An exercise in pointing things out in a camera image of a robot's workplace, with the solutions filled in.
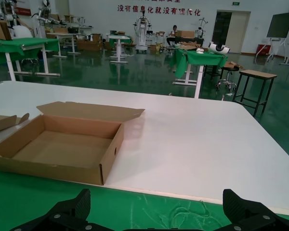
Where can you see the black rolling stool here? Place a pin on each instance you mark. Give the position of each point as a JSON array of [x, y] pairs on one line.
[[228, 69]]

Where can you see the white frame work table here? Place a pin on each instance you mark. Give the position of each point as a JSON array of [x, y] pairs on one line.
[[198, 81], [119, 53], [10, 65]]

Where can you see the red wall lettering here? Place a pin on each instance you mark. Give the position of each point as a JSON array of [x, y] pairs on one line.
[[159, 10]]

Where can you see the small white round object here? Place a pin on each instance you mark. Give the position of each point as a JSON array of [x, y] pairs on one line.
[[200, 50]]

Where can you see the large brown cardboard box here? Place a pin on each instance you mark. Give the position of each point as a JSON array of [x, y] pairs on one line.
[[0, 30]]

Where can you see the white robot with arms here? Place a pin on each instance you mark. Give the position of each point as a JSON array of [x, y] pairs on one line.
[[45, 14]]

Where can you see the green table mat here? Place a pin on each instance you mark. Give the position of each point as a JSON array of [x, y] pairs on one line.
[[26, 192]]

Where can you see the green exit sign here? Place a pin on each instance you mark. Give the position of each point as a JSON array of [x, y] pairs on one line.
[[236, 3]]

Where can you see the white humanoid robot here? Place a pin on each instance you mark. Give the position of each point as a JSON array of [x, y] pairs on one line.
[[142, 31]]

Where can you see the white curved shell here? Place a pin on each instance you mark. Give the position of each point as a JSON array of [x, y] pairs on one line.
[[219, 48]]

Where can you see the dark double door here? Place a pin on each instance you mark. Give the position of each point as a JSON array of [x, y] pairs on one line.
[[222, 31]]

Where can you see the stacked brown cardboard boxes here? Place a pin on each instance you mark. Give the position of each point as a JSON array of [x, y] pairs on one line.
[[89, 44]]

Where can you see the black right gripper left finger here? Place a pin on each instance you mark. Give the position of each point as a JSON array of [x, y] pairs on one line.
[[62, 216]]

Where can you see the seated person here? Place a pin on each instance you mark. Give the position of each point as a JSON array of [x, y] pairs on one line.
[[173, 34]]

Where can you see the red cabinet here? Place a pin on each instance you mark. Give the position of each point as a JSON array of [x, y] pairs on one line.
[[263, 50]]

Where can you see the wooden top black stool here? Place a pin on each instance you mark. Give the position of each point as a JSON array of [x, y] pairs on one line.
[[257, 74]]

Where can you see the flattened cardboard pieces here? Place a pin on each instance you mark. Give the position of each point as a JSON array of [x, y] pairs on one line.
[[190, 46]]

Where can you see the small white robot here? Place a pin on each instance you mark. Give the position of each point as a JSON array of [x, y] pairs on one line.
[[201, 30]]

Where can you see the green table cloth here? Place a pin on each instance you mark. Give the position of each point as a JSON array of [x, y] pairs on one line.
[[202, 59], [26, 44], [120, 39]]

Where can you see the open brown cardboard box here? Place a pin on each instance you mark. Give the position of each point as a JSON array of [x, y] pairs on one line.
[[2, 121], [62, 146]]

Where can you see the screen on white stand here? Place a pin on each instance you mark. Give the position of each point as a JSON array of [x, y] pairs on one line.
[[280, 24]]

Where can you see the person in white shirt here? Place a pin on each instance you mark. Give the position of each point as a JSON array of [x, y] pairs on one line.
[[22, 31]]

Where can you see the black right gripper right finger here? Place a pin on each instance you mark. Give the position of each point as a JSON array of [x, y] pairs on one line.
[[245, 214]]

